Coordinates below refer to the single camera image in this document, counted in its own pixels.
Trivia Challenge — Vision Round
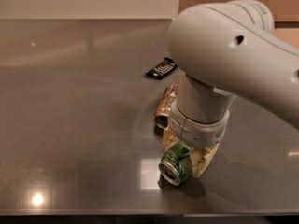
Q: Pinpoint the green soda can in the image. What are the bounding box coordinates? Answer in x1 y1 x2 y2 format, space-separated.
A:
159 141 192 186

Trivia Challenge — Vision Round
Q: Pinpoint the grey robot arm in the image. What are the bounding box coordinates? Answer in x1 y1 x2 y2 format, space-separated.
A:
159 0 299 185

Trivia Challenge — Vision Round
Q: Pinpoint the gold soda can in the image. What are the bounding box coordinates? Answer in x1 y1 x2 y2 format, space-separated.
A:
154 84 178 130

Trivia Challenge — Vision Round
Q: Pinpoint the black snack bar wrapper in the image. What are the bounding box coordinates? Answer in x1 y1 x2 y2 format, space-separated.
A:
146 57 177 80

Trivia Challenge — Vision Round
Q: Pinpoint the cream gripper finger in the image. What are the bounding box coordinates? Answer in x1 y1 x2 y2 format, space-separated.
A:
190 143 219 178
163 126 179 152

